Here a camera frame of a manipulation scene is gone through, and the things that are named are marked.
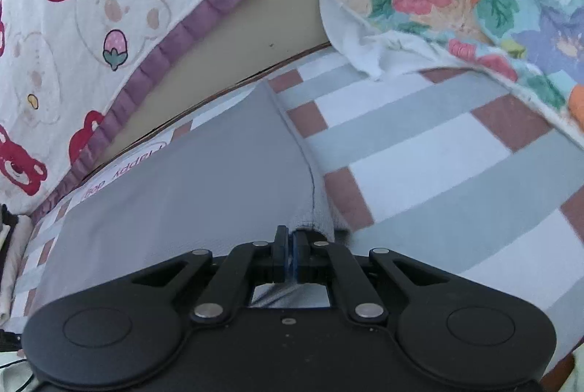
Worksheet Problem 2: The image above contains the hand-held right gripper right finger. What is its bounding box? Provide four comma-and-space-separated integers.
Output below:
292, 230, 450, 324

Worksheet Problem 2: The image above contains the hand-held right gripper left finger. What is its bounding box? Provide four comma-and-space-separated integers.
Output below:
131, 225, 290, 324

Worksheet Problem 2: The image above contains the grey shirt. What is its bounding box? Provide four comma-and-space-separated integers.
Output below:
34, 81, 352, 311

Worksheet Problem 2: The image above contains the stack of folded clothes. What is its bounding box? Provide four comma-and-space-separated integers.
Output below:
0, 203, 35, 326

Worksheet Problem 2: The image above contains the checked mat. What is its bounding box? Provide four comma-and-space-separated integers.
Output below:
9, 41, 584, 392

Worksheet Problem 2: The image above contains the beige mattress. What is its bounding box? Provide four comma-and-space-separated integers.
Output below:
91, 0, 334, 174

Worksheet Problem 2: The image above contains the bear print quilt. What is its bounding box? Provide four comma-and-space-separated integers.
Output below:
0, 0, 329, 219

